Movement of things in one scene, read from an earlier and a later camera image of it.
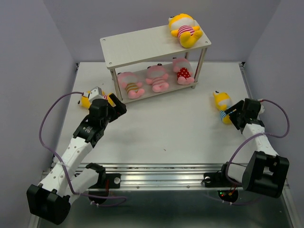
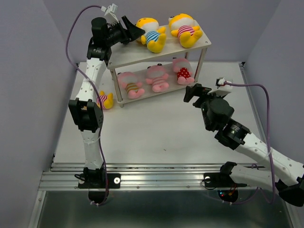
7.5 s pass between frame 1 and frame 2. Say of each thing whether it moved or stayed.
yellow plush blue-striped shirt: moved
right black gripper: moved
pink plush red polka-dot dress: stayed
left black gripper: moved
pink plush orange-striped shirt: stayed
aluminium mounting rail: stayed
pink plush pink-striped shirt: stayed
